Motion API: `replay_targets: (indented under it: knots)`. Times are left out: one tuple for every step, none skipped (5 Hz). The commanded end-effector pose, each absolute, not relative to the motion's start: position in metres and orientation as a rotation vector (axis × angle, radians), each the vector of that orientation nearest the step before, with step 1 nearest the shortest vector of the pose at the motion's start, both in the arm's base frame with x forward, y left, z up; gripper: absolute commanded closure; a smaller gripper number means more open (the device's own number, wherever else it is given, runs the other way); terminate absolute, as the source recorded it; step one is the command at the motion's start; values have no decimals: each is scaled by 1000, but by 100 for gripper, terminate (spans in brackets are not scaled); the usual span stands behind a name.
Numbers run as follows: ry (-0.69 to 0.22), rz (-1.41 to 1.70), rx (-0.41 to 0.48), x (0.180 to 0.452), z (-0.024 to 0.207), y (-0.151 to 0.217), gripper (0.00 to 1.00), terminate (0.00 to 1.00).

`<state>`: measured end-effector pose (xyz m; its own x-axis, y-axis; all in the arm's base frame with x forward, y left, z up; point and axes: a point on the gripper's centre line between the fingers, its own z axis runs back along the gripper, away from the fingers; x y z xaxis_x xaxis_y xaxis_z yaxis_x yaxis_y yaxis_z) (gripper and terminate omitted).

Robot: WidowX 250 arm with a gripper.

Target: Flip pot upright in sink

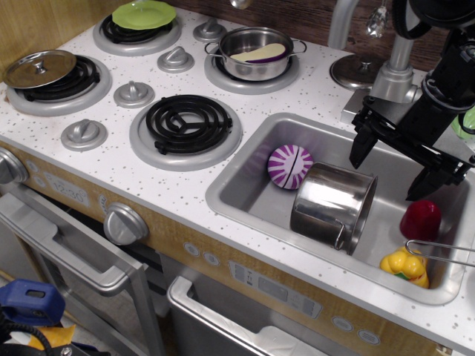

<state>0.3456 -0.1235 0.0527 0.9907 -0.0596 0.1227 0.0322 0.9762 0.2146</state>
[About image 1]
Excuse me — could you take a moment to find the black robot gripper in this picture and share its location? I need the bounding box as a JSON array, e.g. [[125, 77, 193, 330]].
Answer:
[[350, 69, 474, 201]]

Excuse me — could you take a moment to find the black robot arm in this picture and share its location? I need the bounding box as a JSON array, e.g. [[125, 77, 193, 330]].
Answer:
[[350, 1, 474, 201]]

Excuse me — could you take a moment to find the steel pot lying in sink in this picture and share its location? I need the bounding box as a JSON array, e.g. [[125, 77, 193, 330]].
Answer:
[[289, 162, 378, 255]]

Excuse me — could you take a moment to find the steel pot lid by faucet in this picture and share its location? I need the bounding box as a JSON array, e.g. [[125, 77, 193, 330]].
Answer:
[[330, 54, 384, 90]]

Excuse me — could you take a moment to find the steel pot on burner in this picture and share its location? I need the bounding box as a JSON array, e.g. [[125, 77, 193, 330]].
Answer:
[[206, 27, 307, 82]]

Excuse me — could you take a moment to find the red toy pepper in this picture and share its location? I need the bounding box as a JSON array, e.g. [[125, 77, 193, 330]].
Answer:
[[399, 200, 442, 241]]

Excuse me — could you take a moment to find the silver toy faucet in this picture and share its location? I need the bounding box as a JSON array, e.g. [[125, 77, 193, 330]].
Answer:
[[328, 0, 420, 124]]

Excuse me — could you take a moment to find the green toy vegetable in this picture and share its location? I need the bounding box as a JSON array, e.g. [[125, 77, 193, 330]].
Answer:
[[451, 108, 474, 139]]

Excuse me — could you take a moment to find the yellow toy bell pepper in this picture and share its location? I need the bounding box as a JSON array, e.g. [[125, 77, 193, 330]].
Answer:
[[379, 247, 430, 289]]

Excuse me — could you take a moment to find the purple white striped ball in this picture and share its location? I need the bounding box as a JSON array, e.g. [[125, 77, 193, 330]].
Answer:
[[267, 145, 314, 190]]

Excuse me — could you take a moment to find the clear crystal pendant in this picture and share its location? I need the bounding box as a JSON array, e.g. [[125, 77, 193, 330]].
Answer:
[[366, 0, 390, 39]]

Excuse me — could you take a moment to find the toy eggplant slice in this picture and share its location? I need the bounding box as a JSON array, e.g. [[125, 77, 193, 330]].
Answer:
[[230, 43, 286, 63]]

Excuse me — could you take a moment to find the hanging metal spoon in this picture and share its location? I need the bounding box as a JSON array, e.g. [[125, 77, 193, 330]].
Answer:
[[230, 0, 253, 10]]

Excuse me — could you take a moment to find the black front right burner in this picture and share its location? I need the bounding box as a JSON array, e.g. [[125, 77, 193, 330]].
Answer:
[[145, 95, 233, 155]]

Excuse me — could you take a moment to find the silver stove knob back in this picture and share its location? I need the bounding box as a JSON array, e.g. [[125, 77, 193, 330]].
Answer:
[[193, 18, 227, 43]]

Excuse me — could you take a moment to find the silver stove knob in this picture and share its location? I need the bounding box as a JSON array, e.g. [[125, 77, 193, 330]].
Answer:
[[157, 46, 194, 73], [61, 119, 108, 151], [114, 81, 155, 108], [193, 18, 227, 43]]

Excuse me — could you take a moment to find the silver stove knob upper middle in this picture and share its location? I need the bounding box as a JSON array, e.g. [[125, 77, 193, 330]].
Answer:
[[157, 46, 194, 73]]

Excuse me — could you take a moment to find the grey dishwasher door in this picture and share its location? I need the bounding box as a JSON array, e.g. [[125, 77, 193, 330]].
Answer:
[[166, 269, 353, 355]]

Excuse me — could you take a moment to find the silver stove knob centre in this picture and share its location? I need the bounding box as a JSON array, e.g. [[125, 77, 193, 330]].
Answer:
[[114, 81, 155, 108]]

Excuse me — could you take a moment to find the silver oven knob right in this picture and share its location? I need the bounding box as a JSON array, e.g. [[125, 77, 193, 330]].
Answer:
[[103, 202, 149, 245]]

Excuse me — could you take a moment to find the silver oven knob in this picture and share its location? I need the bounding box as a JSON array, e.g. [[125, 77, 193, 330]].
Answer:
[[1, 148, 29, 185], [103, 202, 149, 245]]

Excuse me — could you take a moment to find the green plastic plate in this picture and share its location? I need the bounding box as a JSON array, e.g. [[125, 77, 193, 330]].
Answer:
[[112, 1, 177, 30]]

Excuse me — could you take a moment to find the black back left burner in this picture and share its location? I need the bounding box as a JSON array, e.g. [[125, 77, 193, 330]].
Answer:
[[100, 15, 173, 44]]

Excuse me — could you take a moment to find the silver stove knob front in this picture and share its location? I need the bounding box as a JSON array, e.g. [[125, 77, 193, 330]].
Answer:
[[61, 119, 108, 151]]

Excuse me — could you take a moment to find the grey oven door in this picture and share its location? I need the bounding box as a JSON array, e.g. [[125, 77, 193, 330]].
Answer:
[[1, 185, 166, 355]]

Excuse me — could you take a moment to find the black front left burner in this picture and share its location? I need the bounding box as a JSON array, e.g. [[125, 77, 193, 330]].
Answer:
[[22, 56, 101, 102]]

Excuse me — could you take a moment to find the steel lid on left burner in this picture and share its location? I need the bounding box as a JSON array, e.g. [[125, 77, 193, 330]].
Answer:
[[3, 50, 77, 89]]

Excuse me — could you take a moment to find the silver oven knob left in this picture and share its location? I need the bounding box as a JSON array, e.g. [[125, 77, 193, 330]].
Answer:
[[1, 148, 29, 185]]

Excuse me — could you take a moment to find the blue clamp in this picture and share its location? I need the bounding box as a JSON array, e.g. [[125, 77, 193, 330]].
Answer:
[[1, 279, 65, 326]]

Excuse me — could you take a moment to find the metal wire handle utensil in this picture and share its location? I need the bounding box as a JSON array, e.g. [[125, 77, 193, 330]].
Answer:
[[404, 240, 474, 268]]

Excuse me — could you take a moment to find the black cable loop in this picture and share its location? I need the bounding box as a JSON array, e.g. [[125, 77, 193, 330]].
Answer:
[[392, 0, 433, 41]]

